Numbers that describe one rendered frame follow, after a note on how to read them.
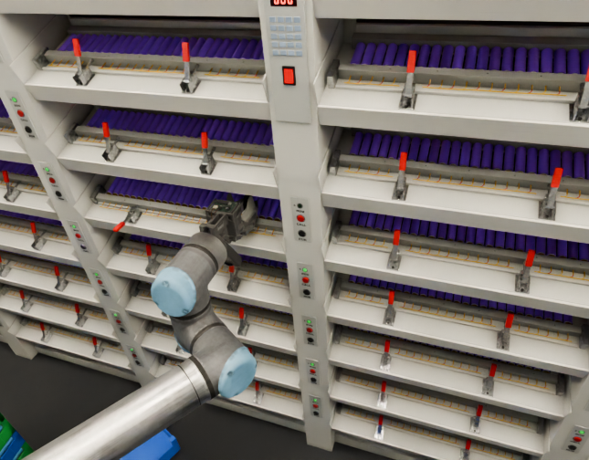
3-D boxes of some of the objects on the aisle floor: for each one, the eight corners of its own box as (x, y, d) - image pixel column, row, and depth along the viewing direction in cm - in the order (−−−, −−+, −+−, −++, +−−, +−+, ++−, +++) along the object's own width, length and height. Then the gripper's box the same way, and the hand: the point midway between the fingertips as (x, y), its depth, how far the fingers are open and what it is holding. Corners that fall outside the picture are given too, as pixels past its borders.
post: (331, 452, 166) (301, -233, 57) (307, 444, 169) (233, -222, 60) (345, 402, 180) (342, -217, 71) (322, 396, 183) (285, -209, 74)
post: (164, 400, 187) (-91, -172, 78) (145, 394, 190) (-129, -165, 81) (189, 360, 201) (2, -169, 92) (170, 355, 204) (-32, -164, 95)
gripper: (228, 232, 96) (267, 181, 112) (183, 224, 100) (226, 175, 116) (234, 263, 101) (270, 210, 117) (190, 255, 105) (231, 204, 121)
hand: (247, 205), depth 117 cm, fingers open, 3 cm apart
